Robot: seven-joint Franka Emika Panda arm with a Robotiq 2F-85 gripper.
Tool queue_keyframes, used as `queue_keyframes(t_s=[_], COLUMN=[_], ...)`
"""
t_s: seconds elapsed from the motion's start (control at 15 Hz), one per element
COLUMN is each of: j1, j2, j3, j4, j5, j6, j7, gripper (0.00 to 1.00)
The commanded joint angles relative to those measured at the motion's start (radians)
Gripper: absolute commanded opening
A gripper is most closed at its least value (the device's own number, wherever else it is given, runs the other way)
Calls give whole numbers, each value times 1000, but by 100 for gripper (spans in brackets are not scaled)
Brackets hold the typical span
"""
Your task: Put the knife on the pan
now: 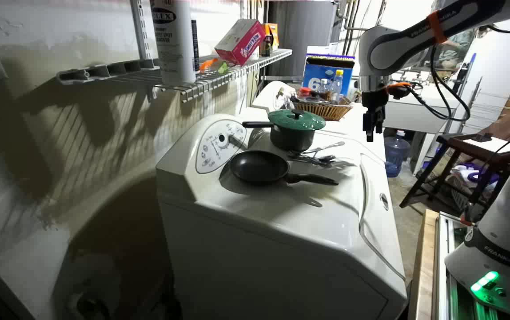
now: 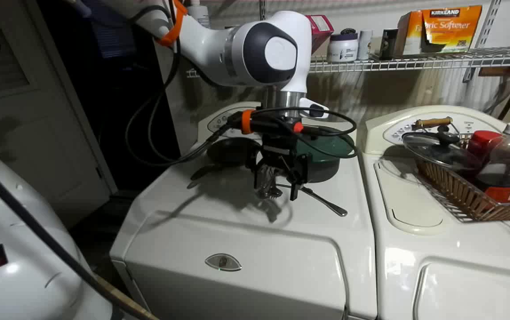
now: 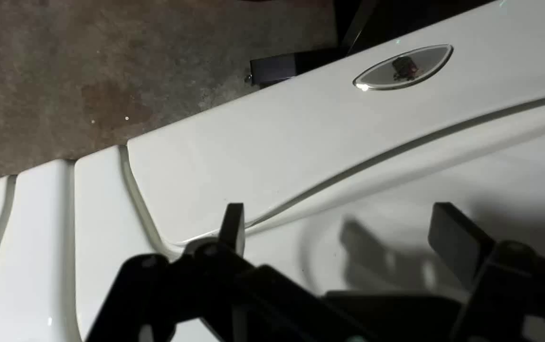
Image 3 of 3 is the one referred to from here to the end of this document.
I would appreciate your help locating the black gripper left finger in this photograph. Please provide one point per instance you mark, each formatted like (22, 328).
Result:
(233, 228)

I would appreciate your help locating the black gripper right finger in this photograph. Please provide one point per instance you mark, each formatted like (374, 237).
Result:
(459, 241)

